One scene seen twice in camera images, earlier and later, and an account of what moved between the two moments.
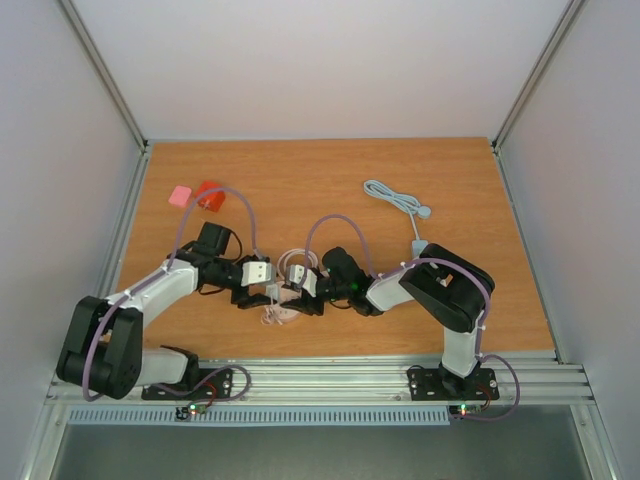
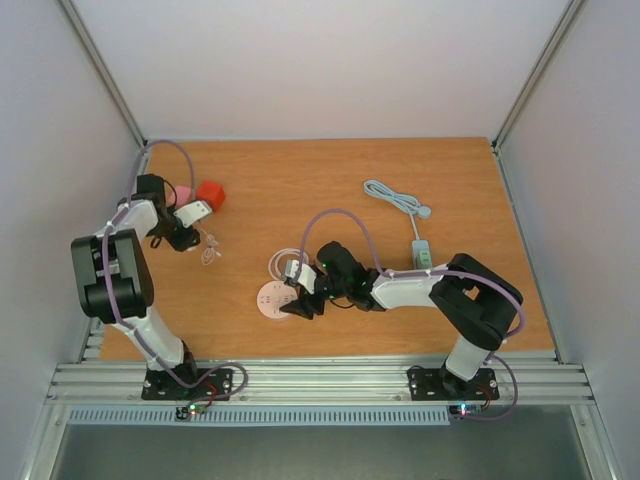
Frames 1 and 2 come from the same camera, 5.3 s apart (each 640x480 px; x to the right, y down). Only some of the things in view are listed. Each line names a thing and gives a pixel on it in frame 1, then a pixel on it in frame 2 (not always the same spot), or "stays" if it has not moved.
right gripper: [308, 306] stays
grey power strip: [417, 247] stays
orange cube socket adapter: [213, 200] stays
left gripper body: [239, 297] → [177, 241]
